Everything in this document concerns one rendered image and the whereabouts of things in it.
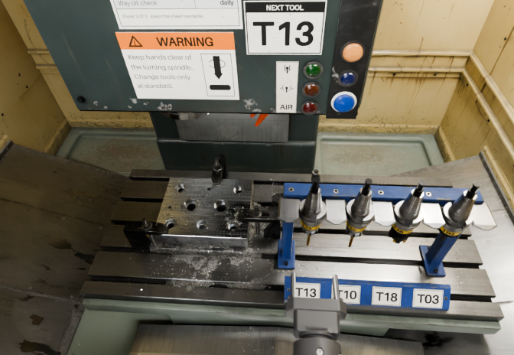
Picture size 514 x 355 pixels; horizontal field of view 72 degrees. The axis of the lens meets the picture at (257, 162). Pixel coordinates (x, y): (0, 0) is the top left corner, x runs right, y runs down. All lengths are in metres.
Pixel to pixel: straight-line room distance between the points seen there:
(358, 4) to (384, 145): 1.57
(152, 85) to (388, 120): 1.56
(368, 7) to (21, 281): 1.43
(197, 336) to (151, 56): 0.92
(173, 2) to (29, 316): 1.27
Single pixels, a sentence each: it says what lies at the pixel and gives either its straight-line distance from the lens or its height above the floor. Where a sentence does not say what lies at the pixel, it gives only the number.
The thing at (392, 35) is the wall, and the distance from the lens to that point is 1.69.
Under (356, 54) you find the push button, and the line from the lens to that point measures 0.49.
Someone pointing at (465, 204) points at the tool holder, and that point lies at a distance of 0.90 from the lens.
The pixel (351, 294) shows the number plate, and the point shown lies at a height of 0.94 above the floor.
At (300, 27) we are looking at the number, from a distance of 0.47.
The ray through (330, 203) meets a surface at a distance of 0.88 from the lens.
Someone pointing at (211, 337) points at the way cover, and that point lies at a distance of 1.23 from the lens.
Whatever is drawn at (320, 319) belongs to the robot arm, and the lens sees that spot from 0.75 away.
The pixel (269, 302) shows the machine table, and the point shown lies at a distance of 1.09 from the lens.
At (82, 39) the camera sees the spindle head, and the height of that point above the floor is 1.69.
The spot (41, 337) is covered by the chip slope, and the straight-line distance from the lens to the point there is 1.52.
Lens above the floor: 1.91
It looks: 47 degrees down
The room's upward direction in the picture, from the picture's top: 3 degrees counter-clockwise
